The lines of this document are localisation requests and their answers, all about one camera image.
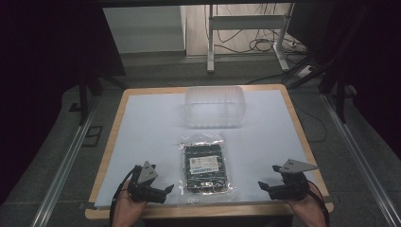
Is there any white power strip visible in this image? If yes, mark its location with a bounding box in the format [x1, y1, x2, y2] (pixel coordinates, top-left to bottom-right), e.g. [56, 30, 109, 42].
[295, 64, 317, 79]

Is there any grey cabinet panel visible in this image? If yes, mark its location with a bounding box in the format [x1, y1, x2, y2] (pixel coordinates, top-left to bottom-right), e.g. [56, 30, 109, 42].
[103, 5, 187, 55]

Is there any clear bag with dark contents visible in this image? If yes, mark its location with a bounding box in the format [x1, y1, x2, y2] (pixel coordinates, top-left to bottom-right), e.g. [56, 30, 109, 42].
[178, 131, 235, 197]

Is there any dark floor socket frame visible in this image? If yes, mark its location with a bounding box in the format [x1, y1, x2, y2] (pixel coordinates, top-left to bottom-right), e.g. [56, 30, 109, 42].
[81, 125, 104, 148]

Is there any dark curtain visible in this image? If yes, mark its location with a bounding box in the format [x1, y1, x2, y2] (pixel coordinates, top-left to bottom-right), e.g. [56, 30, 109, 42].
[0, 0, 127, 206]
[288, 0, 401, 160]

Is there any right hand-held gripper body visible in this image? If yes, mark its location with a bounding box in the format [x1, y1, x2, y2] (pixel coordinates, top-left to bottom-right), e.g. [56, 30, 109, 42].
[272, 158, 319, 201]

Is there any metal floor rail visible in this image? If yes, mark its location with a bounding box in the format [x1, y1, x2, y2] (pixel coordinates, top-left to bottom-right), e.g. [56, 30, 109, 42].
[321, 94, 401, 227]
[30, 96, 99, 227]

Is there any clear plastic container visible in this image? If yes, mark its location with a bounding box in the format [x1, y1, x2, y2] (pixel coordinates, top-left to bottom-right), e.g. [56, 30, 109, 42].
[183, 85, 247, 129]

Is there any black metal stand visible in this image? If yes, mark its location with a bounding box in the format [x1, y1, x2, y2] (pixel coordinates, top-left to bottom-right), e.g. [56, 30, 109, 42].
[68, 70, 129, 127]
[282, 6, 373, 125]

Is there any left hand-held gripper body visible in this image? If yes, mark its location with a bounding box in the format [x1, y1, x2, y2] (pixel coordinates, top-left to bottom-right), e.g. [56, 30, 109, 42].
[128, 160, 159, 203]

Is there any person's left hand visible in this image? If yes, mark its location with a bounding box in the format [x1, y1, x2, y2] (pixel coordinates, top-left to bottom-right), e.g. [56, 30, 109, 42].
[112, 187, 148, 227]

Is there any white metal desk frame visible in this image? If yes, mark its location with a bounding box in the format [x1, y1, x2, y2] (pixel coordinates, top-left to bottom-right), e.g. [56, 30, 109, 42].
[205, 3, 295, 74]

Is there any tangle of black floor cables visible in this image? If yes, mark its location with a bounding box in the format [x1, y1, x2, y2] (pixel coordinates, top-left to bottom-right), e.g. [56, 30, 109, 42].
[216, 3, 305, 55]

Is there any person's right hand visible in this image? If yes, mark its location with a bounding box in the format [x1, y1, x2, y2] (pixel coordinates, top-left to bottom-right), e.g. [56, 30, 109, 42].
[286, 183, 328, 227]

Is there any white table mat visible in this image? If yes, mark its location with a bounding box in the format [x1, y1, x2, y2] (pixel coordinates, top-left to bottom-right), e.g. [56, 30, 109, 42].
[94, 89, 318, 209]

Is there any thin black floor cable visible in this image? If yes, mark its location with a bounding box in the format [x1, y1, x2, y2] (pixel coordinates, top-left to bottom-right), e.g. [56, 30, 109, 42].
[291, 99, 328, 144]

